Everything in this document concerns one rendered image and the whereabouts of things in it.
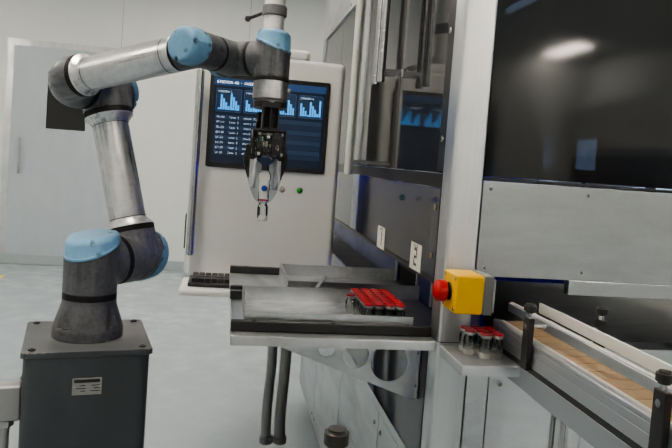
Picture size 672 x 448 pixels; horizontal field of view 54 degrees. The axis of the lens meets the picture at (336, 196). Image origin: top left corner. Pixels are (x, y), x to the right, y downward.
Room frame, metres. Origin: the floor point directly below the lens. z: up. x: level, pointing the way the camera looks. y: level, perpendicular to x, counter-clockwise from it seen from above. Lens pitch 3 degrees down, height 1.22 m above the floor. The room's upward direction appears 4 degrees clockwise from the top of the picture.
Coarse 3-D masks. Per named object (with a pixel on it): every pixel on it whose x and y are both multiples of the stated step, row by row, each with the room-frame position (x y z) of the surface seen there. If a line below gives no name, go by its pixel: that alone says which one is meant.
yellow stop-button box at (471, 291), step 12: (456, 276) 1.18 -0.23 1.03; (468, 276) 1.18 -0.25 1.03; (480, 276) 1.19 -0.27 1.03; (492, 276) 1.19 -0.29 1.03; (456, 288) 1.18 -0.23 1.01; (468, 288) 1.18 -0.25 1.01; (480, 288) 1.19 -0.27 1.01; (492, 288) 1.19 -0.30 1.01; (456, 300) 1.18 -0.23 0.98; (468, 300) 1.18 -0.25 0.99; (480, 300) 1.19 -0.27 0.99; (492, 300) 1.19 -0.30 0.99; (456, 312) 1.18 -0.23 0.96; (468, 312) 1.18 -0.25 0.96; (480, 312) 1.19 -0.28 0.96
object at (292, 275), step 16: (288, 272) 1.88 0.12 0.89; (304, 272) 1.89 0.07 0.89; (320, 272) 1.90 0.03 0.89; (336, 272) 1.91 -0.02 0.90; (352, 272) 1.91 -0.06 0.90; (368, 272) 1.92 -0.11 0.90; (384, 272) 1.93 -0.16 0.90; (336, 288) 1.65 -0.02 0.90; (368, 288) 1.66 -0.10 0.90; (384, 288) 1.67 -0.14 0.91; (400, 288) 1.67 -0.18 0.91; (416, 288) 1.68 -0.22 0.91
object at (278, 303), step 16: (256, 288) 1.53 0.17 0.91; (272, 288) 1.54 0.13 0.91; (288, 288) 1.54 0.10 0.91; (304, 288) 1.55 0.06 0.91; (320, 288) 1.56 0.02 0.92; (256, 304) 1.48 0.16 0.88; (272, 304) 1.50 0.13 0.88; (288, 304) 1.51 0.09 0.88; (304, 304) 1.52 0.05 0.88; (320, 304) 1.53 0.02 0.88; (336, 304) 1.54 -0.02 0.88; (288, 320) 1.29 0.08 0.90; (304, 320) 1.29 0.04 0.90; (320, 320) 1.30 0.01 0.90; (336, 320) 1.30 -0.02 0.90; (352, 320) 1.31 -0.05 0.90; (368, 320) 1.31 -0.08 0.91; (384, 320) 1.32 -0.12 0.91; (400, 320) 1.32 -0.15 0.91
